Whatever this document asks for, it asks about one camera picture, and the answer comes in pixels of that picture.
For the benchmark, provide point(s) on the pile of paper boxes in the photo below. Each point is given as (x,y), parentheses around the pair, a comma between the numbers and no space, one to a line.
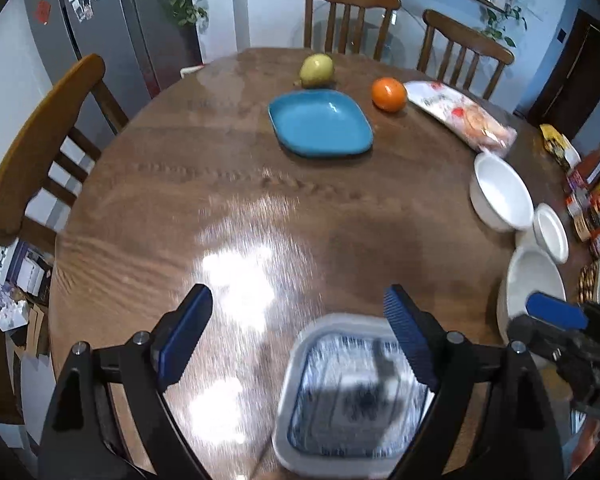
(25,270)

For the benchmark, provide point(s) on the dark wooden door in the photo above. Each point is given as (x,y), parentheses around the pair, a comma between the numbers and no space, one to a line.
(575,70)

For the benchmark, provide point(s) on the small white bowl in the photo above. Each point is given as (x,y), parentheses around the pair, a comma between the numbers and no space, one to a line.
(550,232)

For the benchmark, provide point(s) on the red sauce bottle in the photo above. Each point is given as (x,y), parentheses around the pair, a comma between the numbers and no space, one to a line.
(590,165)

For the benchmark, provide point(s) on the green pear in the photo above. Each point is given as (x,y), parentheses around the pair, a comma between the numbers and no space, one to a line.
(316,71)

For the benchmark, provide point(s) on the small white label jar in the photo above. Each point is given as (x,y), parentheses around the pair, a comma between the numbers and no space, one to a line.
(575,205)

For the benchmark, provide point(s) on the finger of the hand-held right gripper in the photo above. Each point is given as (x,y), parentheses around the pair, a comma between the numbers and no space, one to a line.
(555,310)
(532,332)

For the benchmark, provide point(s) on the round glass table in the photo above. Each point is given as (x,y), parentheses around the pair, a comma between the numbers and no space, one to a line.
(410,30)

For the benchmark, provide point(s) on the yellow snack packet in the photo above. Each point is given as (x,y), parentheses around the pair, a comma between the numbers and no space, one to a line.
(557,145)

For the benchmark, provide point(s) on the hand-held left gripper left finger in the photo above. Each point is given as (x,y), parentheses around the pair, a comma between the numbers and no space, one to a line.
(185,340)

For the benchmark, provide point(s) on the beaded nut trivet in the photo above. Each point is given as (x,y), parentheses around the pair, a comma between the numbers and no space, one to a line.
(587,280)

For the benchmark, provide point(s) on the dark sauce jar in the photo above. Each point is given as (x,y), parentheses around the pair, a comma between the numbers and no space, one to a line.
(586,225)

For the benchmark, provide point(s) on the large white bowl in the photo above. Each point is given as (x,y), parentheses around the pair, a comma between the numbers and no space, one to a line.
(525,280)

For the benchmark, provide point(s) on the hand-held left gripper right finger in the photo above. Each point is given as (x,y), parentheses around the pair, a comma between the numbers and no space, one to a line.
(411,340)

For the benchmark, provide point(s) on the orange fruit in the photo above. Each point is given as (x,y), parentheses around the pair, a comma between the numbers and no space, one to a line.
(389,94)

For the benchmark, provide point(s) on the white printed snack bag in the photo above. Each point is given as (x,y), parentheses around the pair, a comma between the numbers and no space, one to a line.
(460,110)

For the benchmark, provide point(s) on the medium white bowl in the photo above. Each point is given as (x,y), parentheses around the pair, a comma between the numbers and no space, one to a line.
(500,195)

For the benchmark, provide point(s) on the small leafy plant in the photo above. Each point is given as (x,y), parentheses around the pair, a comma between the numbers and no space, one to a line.
(502,27)

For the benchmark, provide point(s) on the square blue patterned plate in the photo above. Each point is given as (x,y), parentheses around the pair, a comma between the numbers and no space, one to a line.
(340,395)

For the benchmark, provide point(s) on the dark grey fridge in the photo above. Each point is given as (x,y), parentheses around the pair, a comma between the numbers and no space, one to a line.
(110,35)

